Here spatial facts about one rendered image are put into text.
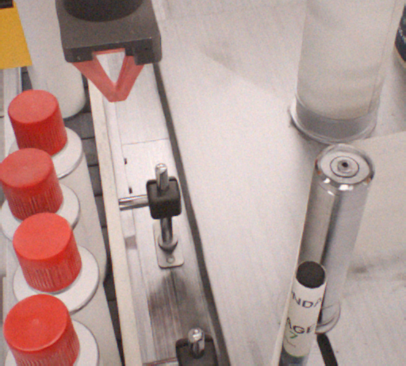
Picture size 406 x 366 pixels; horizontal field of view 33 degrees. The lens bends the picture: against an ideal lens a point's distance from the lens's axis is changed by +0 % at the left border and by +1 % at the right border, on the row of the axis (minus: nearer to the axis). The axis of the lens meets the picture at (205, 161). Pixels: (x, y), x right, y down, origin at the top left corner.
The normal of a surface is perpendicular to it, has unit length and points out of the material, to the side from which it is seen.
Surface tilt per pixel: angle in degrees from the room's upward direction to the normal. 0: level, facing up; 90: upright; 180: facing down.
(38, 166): 2
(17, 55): 90
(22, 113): 2
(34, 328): 3
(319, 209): 90
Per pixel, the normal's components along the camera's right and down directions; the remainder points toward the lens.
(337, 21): -0.49, 0.63
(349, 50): -0.18, 0.77
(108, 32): 0.00, -0.65
